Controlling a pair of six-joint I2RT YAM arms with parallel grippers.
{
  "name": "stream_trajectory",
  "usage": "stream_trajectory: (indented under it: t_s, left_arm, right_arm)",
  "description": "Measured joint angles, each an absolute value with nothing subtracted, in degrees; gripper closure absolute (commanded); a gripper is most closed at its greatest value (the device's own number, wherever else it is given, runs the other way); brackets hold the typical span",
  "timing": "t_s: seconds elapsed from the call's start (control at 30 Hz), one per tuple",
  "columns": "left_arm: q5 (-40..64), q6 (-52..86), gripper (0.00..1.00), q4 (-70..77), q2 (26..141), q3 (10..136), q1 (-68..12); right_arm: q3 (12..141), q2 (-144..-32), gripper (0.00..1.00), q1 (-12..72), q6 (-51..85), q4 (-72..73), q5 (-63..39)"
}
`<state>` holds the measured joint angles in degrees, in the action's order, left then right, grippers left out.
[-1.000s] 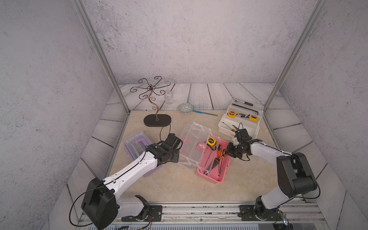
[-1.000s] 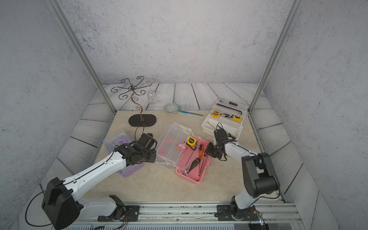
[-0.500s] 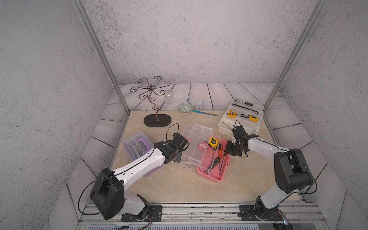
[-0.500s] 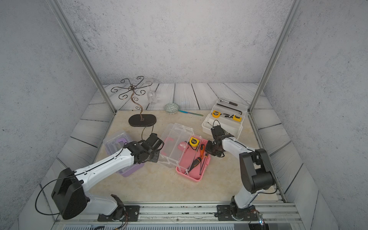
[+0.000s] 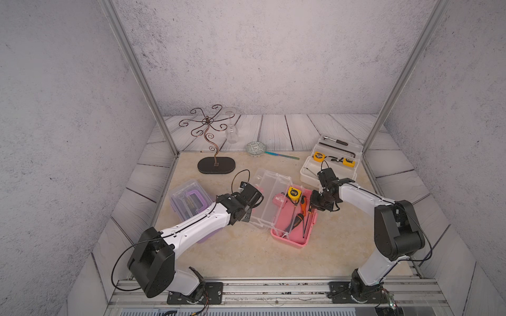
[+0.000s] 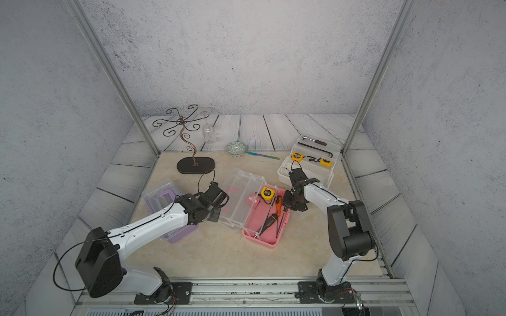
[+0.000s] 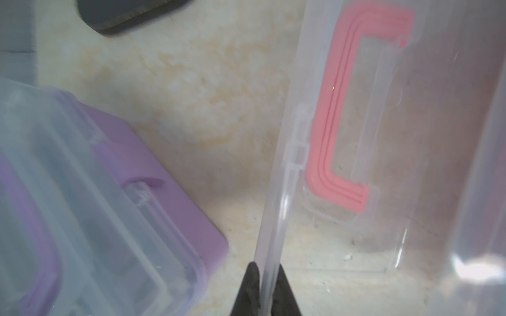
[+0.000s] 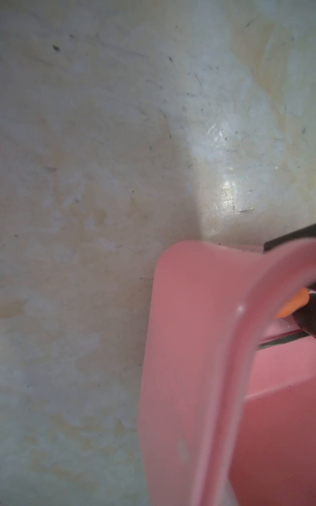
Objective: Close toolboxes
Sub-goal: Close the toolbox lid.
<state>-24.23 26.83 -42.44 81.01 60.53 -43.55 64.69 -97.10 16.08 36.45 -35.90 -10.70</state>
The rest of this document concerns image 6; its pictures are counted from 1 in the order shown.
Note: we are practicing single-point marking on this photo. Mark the yellow tape measure pink box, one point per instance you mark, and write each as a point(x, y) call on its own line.
point(267, 194)

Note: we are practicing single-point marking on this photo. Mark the white toolbox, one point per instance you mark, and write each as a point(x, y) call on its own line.
point(310, 164)

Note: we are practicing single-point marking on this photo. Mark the black orange screwdriver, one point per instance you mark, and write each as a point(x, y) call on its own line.
point(270, 221)

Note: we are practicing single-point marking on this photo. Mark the yellow tape measure left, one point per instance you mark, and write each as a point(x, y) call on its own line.
point(296, 156)

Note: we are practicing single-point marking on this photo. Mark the left aluminium frame post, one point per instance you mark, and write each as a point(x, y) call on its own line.
point(93, 41)

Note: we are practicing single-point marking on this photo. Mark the right aluminium frame post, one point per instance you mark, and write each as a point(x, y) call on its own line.
point(388, 52)

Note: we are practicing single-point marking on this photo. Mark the long black hex key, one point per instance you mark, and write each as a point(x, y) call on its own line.
point(330, 154)

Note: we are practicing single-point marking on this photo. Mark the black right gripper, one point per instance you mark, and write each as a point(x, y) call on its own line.
point(285, 201)

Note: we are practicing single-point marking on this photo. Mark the aluminium frame post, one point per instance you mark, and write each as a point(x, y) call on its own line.
point(388, 52)
point(93, 41)

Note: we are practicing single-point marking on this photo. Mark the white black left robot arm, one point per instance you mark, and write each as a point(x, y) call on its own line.
point(100, 262)

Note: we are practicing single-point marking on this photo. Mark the clear glass bottle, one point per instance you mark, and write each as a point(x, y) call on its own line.
point(208, 131)

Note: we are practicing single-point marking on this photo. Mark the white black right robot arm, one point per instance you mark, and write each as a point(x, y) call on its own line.
point(350, 236)

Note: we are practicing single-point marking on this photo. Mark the brown metal jewelry stand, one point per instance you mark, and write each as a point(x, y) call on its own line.
point(182, 126)

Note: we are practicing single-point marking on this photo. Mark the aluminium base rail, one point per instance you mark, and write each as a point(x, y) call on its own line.
point(253, 296)

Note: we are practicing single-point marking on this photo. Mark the orange handle screwdriver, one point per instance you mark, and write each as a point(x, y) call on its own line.
point(278, 204)

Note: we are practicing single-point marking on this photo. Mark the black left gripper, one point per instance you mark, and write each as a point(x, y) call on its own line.
point(218, 214)

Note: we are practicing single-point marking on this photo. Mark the pink toolbox with clear lid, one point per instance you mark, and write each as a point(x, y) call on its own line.
point(238, 215)

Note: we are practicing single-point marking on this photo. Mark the teal pen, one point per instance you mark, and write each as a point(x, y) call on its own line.
point(262, 155)

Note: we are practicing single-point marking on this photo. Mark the black silver ratchet tool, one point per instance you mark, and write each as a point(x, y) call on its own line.
point(319, 142)

